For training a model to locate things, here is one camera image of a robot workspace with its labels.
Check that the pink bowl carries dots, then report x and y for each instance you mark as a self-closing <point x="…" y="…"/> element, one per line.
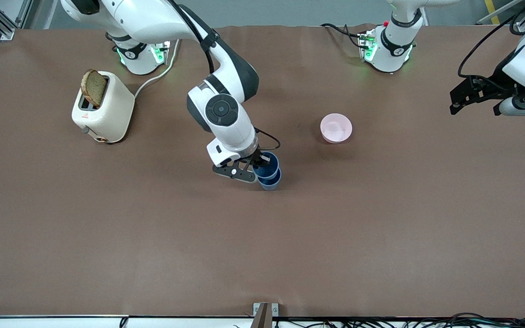
<point x="336" y="128"/>

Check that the blue plastic cup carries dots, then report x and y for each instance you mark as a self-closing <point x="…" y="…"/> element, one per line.
<point x="270" y="184"/>
<point x="271" y="169"/>

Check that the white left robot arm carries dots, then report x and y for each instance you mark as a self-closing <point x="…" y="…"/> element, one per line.
<point x="392" y="50"/>

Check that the metal table edge bracket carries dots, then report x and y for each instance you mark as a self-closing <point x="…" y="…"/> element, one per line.
<point x="265" y="314"/>

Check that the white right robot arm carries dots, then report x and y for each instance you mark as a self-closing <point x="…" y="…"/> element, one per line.
<point x="226" y="109"/>

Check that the brown bread slice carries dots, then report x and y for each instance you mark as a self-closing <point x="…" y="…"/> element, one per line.
<point x="94" y="89"/>

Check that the cream white toaster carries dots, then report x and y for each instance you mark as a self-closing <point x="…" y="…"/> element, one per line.
<point x="112" y="111"/>

